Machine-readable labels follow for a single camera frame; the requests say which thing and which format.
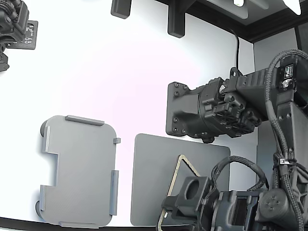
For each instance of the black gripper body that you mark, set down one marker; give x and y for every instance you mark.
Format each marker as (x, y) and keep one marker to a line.
(226, 209)

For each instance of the black clamp bracket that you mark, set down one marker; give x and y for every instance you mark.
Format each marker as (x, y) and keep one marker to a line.
(176, 21)
(120, 8)

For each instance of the grey flat plate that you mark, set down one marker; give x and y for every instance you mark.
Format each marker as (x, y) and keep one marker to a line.
(149, 168)

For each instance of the black camera on mount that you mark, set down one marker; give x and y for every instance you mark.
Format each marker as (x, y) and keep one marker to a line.
(14, 26)

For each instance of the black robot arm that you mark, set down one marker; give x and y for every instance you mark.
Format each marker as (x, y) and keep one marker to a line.
(293, 115)

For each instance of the grey holder with black legs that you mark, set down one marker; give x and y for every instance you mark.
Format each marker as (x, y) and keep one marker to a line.
(81, 168)

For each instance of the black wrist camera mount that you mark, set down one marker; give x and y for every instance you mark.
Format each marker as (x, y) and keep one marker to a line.
(204, 185)

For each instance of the rectangular frame with tape liner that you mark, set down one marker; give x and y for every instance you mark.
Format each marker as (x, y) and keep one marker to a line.
(173, 176)

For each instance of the black framed structure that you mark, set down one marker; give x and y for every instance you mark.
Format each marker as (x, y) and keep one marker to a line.
(264, 14)

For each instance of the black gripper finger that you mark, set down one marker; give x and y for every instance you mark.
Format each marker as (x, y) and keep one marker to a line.
(169, 204)

